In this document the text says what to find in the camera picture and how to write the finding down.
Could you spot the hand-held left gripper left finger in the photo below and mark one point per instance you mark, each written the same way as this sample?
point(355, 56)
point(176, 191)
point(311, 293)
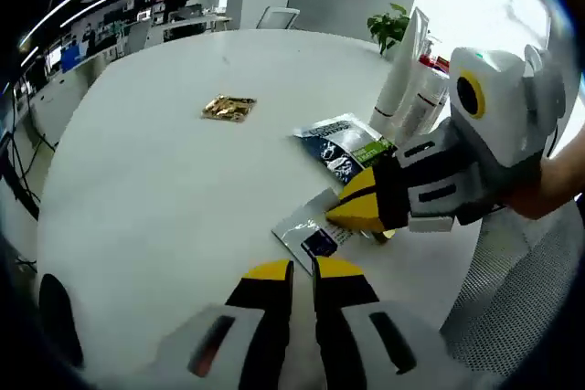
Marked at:
point(269, 317)

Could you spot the black chair armrest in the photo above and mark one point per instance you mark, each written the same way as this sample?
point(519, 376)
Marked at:
point(59, 321)

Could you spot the gold foil skincare sachet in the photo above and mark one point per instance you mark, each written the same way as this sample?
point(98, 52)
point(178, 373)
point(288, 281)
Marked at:
point(228, 108)

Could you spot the white office chair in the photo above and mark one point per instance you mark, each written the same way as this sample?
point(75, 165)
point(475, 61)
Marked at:
point(278, 17)

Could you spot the blue box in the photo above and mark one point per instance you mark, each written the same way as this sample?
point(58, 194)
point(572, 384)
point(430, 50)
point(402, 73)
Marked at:
point(71, 54)

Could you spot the white skincare bottle red band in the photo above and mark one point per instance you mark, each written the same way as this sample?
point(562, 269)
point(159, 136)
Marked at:
point(434, 66)

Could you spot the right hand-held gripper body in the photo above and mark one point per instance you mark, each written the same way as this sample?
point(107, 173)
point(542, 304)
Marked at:
point(503, 125)

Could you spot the potted green plant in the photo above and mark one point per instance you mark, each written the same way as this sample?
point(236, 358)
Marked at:
point(388, 27)

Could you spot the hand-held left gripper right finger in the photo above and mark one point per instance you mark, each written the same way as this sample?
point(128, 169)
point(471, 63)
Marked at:
point(347, 326)

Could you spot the white skincare tube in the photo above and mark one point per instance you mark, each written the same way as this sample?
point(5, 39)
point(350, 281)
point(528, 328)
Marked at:
point(397, 84)

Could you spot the dark green skincare sachet pack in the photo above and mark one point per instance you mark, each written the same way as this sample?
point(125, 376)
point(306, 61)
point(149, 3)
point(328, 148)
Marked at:
point(338, 143)

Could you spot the small clear skincare bottle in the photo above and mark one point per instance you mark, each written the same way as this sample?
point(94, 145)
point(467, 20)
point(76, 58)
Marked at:
point(420, 116)

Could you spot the small white blue skincare sachet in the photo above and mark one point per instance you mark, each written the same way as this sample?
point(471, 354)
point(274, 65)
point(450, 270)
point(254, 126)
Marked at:
point(301, 230)

